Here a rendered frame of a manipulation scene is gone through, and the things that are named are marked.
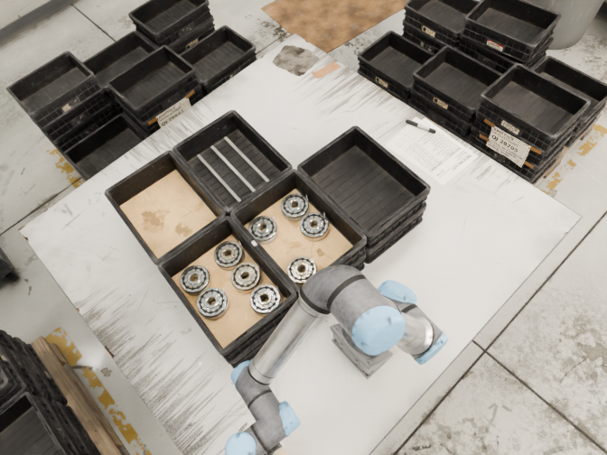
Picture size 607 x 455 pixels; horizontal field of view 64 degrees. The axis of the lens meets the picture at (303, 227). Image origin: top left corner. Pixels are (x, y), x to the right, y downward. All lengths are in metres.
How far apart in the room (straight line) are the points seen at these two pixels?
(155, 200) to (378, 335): 1.17
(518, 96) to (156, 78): 1.93
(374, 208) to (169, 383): 0.94
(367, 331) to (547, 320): 1.69
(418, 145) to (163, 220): 1.09
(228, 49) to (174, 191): 1.42
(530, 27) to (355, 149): 1.47
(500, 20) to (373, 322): 2.33
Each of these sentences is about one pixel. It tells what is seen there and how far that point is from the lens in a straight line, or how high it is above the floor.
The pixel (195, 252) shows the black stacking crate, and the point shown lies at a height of 0.87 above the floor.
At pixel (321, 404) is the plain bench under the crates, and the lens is 1.67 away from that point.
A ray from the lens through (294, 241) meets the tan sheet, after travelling 1.73.
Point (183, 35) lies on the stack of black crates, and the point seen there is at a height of 0.49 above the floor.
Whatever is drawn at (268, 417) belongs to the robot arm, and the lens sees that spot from 1.29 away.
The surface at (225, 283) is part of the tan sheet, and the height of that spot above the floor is 0.83.
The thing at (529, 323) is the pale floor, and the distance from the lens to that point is 2.62.
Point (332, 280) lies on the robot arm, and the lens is 1.10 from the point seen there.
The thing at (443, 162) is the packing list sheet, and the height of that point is 0.70.
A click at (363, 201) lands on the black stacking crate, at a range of 1.80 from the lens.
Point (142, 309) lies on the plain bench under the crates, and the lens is 1.92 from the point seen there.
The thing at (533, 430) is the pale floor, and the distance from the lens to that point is 2.49.
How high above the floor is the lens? 2.35
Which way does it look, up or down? 60 degrees down
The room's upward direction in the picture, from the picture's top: 10 degrees counter-clockwise
